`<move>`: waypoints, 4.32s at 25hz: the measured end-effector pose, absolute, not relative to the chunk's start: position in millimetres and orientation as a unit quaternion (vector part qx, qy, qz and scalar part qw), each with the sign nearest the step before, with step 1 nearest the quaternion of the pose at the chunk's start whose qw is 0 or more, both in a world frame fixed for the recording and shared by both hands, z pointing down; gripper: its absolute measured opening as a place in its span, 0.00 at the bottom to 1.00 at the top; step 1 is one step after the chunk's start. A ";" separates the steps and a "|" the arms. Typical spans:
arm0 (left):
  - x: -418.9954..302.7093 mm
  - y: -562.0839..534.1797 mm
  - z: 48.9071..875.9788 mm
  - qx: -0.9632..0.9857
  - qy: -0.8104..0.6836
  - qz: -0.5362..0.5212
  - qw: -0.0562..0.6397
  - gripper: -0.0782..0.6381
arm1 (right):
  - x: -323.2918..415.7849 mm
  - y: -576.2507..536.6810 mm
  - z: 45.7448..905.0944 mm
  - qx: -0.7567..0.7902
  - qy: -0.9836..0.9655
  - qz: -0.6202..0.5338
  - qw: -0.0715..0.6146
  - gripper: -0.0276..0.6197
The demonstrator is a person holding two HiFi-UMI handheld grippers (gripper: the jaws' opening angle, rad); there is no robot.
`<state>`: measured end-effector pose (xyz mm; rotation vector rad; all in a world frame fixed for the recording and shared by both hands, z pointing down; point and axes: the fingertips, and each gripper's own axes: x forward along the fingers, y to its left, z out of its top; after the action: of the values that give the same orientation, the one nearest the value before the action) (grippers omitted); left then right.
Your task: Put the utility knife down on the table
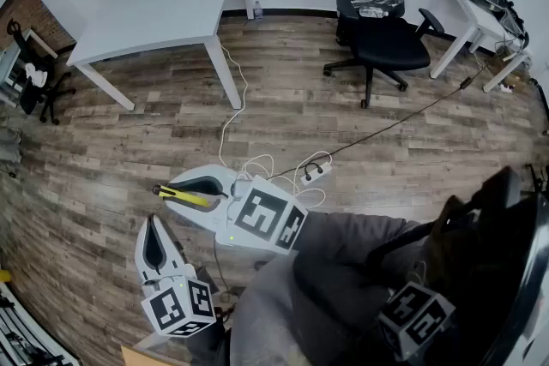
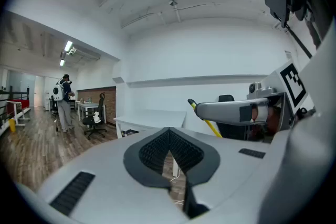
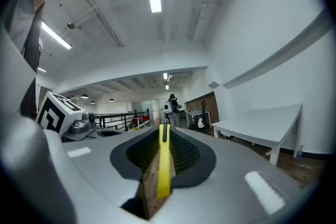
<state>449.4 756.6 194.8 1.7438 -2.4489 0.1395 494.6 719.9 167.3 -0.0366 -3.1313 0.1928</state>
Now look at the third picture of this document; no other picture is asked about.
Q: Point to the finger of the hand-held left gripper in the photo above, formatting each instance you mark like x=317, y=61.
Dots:
x=98, y=133

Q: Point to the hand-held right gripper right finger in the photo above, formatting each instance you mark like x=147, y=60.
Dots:
x=223, y=178

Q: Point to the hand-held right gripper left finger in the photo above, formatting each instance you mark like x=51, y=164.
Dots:
x=92, y=165

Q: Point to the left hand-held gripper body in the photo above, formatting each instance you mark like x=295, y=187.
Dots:
x=52, y=115

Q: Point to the yellow black pen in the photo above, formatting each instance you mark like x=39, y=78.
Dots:
x=164, y=165

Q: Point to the black railing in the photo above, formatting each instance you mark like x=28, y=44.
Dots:
x=118, y=116

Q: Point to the red panel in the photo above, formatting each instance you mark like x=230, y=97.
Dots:
x=139, y=120

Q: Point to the white cloth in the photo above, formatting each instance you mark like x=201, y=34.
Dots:
x=200, y=122

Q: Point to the white table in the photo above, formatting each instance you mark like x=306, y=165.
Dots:
x=262, y=123

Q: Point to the small white desk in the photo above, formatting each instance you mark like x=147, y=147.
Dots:
x=197, y=112

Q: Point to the clear water bottle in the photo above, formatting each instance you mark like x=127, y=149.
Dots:
x=300, y=152

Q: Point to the person's torso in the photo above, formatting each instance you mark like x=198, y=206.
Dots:
x=15, y=34

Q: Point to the round smoke detector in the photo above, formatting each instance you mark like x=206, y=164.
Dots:
x=71, y=25

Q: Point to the square wall panel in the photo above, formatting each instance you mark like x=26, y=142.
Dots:
x=214, y=85

